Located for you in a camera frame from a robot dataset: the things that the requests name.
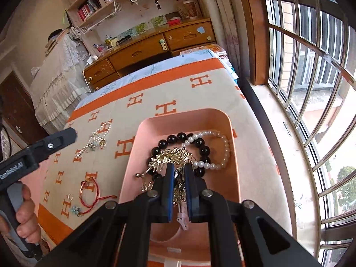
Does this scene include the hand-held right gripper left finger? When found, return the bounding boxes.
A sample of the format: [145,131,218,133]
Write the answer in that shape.
[36,163,176,267]

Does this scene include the lace covered cabinet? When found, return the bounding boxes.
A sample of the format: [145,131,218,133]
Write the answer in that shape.
[29,29,93,134]

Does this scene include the person's left hand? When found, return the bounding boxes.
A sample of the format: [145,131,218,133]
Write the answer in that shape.
[0,184,51,256]

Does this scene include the red string bracelet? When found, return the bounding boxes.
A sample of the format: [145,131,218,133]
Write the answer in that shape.
[79,176,118,209]

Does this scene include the orange patterned blanket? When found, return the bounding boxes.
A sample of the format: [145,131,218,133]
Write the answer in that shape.
[37,58,296,267]

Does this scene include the row of red books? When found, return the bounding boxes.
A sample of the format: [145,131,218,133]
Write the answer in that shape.
[78,0,102,21]

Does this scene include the wooden window frame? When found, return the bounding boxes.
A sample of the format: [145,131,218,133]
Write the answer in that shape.
[236,0,271,86]

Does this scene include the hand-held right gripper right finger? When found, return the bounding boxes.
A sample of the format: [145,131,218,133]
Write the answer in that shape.
[184,163,323,267]

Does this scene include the gold hair ornament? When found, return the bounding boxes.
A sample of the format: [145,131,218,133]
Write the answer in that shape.
[136,147,195,207]

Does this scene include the pearl necklace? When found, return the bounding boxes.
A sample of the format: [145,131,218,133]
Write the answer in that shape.
[75,121,112,158]

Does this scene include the white pearl bracelet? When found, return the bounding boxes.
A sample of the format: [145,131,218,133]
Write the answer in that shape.
[182,130,231,171]

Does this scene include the wooden desk with drawers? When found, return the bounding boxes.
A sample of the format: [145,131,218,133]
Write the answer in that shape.
[83,18,218,92]

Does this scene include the brown wooden door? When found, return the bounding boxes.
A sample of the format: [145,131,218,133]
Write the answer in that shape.
[0,71,49,146]

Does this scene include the metal window grille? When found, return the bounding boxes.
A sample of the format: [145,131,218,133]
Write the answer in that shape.
[261,0,356,260]

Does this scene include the white charger with cable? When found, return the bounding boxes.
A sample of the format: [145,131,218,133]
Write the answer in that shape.
[81,56,99,93]

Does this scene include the light blue bed sheet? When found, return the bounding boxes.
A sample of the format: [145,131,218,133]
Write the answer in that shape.
[74,49,239,109]

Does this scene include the pink jewelry tray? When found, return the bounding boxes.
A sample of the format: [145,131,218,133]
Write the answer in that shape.
[118,108,242,267]

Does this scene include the black bead bracelet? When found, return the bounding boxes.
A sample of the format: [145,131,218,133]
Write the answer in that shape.
[146,132,211,179]

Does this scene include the patterned jar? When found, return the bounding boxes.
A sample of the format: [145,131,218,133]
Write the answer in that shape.
[178,0,202,20]

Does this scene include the stone window sill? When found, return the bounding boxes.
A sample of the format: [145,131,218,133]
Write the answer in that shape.
[241,77,320,258]

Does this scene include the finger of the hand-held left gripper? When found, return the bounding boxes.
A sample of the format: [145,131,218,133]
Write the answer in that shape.
[27,127,78,160]

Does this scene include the black hat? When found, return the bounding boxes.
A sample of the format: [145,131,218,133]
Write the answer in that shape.
[49,28,66,41]

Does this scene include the small pink clip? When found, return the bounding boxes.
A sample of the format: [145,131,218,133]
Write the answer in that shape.
[176,202,190,232]

